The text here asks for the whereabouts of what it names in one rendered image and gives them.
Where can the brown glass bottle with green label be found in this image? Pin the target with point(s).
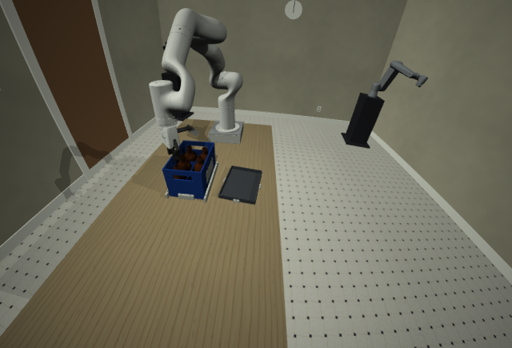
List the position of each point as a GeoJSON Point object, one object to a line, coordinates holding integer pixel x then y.
{"type": "Point", "coordinates": [199, 164]}

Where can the blue bottle crate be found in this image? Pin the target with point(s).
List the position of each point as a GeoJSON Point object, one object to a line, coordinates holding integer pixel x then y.
{"type": "Point", "coordinates": [201, 180]}

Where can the brown ceramic bottle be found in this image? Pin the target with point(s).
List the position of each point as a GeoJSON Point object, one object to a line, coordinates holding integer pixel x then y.
{"type": "Point", "coordinates": [204, 153]}
{"type": "Point", "coordinates": [191, 156]}

